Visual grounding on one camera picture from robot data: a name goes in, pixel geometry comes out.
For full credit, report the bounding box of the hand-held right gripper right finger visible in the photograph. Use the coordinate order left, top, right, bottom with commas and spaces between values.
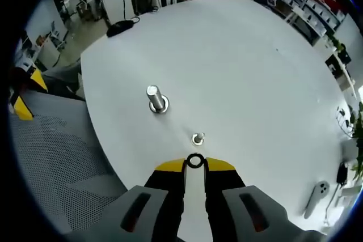
202, 156, 313, 242

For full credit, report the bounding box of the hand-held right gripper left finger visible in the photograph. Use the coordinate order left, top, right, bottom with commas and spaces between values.
113, 157, 189, 242

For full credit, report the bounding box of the small steel threaded stud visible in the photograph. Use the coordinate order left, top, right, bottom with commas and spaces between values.
191, 132, 205, 147

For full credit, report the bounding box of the large steel threaded stud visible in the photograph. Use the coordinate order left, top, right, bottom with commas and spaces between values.
146, 84, 170, 114

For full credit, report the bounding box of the dark grey chair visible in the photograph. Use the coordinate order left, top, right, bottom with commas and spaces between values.
41, 60, 86, 101

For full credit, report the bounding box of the grey mesh office chair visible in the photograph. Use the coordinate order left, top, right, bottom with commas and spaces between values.
10, 90, 130, 234

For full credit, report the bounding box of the white handheld controller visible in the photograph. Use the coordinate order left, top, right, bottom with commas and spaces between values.
303, 181, 331, 220

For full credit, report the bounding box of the black computer mouse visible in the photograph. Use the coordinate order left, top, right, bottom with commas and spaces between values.
106, 20, 134, 38

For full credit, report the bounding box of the black box device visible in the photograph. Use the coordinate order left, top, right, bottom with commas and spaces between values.
336, 162, 349, 184

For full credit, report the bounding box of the large potted green plant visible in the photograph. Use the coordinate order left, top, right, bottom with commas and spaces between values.
336, 101, 363, 189

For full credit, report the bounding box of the small potted green plant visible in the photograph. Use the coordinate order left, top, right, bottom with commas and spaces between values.
326, 32, 345, 53

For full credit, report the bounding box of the white storage shelving unit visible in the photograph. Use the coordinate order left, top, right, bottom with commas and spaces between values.
272, 0, 349, 44

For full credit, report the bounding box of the grey cable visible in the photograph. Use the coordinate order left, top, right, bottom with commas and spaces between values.
323, 181, 341, 226

